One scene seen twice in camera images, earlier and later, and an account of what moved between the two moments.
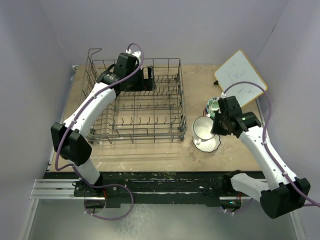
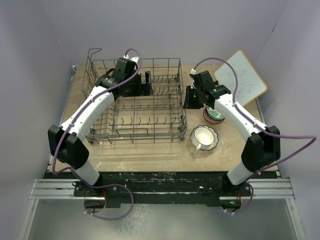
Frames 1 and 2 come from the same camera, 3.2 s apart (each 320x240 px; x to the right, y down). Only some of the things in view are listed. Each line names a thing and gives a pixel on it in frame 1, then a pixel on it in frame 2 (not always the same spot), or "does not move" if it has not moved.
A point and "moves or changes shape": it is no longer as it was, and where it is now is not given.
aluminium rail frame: [62, 190] does not move
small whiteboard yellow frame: [239, 68] does not move
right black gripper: [215, 129] -> [189, 104]
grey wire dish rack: [156, 116] does not move
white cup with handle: [202, 127] moves or changes shape
